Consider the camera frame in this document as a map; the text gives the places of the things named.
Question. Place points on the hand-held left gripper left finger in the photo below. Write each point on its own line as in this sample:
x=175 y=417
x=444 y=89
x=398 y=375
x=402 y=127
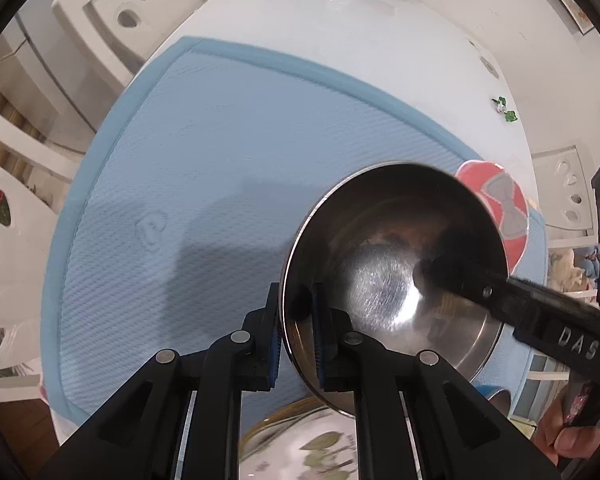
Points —
x=275 y=350

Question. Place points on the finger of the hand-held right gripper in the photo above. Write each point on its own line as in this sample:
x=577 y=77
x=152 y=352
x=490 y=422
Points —
x=555 y=295
x=460 y=282

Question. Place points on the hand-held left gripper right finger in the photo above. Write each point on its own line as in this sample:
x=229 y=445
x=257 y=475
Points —
x=321 y=345

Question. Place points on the stainless steel bowl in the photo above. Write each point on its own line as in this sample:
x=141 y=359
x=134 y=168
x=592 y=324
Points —
x=380 y=220

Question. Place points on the person's right hand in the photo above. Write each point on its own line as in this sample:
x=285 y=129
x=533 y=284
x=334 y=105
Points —
x=567 y=442

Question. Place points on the white plush toy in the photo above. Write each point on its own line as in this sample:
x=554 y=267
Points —
x=565 y=267

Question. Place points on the blue plush toy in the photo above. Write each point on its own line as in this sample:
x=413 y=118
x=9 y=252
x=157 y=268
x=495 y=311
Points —
x=591 y=267

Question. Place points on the pink plate with grey bow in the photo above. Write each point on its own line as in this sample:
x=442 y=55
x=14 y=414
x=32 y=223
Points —
x=510 y=210

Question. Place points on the small steel bowl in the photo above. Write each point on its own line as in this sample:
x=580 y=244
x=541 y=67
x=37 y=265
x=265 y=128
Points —
x=501 y=402

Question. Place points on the white plate with leaf print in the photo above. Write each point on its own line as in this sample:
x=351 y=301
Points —
x=320 y=455

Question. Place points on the small green toy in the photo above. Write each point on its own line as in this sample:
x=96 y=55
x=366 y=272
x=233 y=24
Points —
x=505 y=110

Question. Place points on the blue textured table mat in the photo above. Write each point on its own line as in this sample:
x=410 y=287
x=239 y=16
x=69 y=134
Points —
x=205 y=170

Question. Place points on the white cabinet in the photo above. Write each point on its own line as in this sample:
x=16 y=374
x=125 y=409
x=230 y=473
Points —
x=55 y=90

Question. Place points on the framed wall picture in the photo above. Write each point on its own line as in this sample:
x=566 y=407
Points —
x=570 y=2

